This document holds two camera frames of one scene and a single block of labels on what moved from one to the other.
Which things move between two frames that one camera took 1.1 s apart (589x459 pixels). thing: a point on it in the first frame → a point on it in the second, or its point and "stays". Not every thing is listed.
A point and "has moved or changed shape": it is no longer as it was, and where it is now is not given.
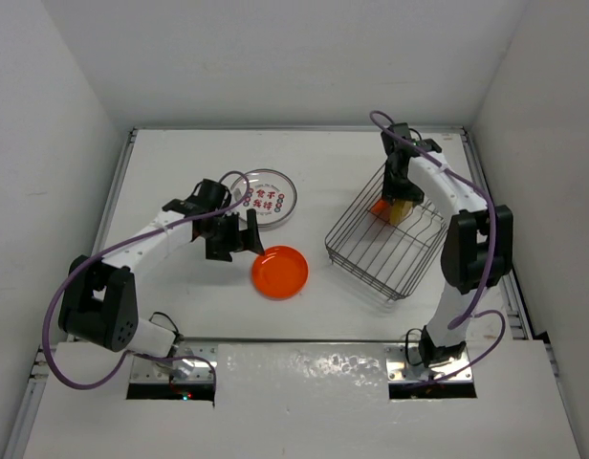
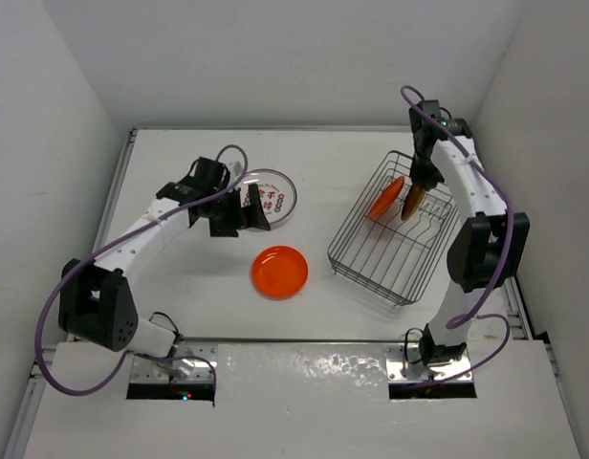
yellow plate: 400,210 has moved or changed shape
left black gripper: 238,241 → 229,228
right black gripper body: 403,188 → 423,170
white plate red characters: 272,194 stays
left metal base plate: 152,370 stays
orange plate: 280,273 stays
